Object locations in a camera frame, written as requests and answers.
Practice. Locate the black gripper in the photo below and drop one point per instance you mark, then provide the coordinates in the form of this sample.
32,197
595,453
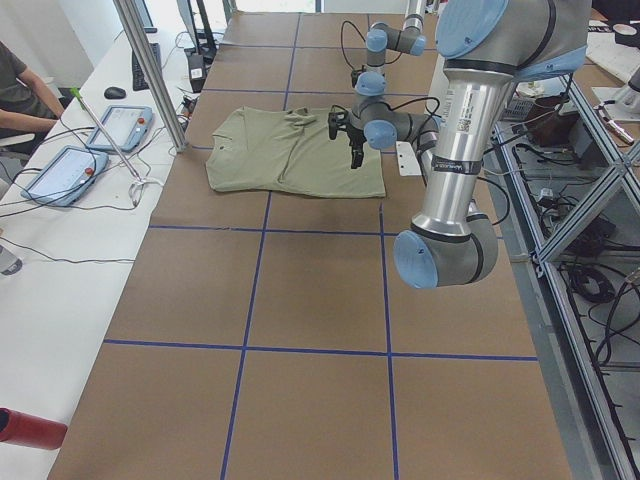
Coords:
353,141

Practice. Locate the olive green long-sleeve shirt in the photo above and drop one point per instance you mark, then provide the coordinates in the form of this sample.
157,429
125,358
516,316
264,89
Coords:
289,151

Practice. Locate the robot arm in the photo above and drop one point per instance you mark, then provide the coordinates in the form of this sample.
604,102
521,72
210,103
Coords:
381,38
488,48

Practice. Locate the far blue teach pendant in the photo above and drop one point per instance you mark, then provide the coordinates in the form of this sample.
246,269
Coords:
127,125

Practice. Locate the blue teach pendant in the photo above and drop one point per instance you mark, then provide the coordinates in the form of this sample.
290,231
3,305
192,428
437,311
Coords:
66,177
127,125

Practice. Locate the black computer mouse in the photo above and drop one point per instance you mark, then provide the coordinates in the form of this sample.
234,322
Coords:
114,93

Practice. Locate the metal grabber stick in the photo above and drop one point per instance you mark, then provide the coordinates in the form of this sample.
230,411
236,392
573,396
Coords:
139,181

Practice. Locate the near blue teach pendant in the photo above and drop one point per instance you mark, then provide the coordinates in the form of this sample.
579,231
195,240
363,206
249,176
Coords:
66,177

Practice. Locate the seated person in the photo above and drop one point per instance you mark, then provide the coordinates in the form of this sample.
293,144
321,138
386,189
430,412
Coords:
28,105

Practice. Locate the red bottle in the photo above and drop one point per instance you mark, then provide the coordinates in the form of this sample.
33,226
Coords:
18,428

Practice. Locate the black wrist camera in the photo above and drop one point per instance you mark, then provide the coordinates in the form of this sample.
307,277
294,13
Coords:
337,122

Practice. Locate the aluminium frame post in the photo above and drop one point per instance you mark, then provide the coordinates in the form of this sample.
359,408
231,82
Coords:
133,28

